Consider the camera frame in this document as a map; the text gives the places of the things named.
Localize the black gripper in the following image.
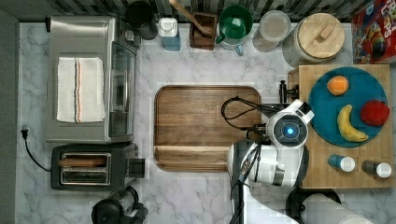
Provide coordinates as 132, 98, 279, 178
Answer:
279, 80, 299, 104

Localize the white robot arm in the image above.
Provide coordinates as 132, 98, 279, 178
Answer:
226, 84, 374, 224

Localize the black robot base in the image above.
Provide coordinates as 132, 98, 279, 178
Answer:
286, 187, 341, 224

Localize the orange plush fruit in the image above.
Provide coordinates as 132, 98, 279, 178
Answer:
327, 76, 348, 96

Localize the jar with wooden lid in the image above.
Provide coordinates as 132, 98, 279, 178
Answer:
282, 13, 346, 67

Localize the clear plastic lidded container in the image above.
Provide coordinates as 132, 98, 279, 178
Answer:
252, 10, 291, 52

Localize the yellow plush banana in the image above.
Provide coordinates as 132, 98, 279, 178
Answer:
337, 105, 369, 142

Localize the blue round plate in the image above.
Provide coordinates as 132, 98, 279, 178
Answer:
306, 66, 389, 148

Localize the green cup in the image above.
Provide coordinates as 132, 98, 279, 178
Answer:
215, 6, 253, 56

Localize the red plush apple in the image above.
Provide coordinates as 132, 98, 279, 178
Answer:
360, 100, 390, 126

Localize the blue shaker white cap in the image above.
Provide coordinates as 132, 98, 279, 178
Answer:
328, 154, 356, 173

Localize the wooden utensil holder box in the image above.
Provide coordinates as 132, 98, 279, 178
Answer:
189, 12, 218, 50

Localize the wooden tray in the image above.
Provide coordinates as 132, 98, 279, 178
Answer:
154, 85, 262, 172

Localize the red Froot Loops box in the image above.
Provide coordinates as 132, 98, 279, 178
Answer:
351, 0, 396, 64

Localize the dark shaker white cap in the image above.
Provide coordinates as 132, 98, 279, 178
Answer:
361, 160, 392, 178

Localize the white blue bottle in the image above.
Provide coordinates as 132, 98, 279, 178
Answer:
159, 18, 180, 51

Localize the silver toaster oven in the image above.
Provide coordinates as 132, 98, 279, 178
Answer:
46, 16, 137, 144

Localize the black silver toaster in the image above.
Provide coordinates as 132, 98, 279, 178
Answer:
50, 142, 146, 191

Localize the black coffee grinder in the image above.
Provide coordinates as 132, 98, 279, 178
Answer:
91, 187, 149, 224

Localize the white striped dish towel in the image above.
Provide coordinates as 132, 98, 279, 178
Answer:
56, 57, 105, 123

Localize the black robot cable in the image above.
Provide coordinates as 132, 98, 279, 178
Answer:
220, 95, 289, 132

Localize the wooden spoon handle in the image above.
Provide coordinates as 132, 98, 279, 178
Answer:
168, 0, 212, 38

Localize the black power cord plug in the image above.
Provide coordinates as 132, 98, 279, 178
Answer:
21, 129, 50, 172

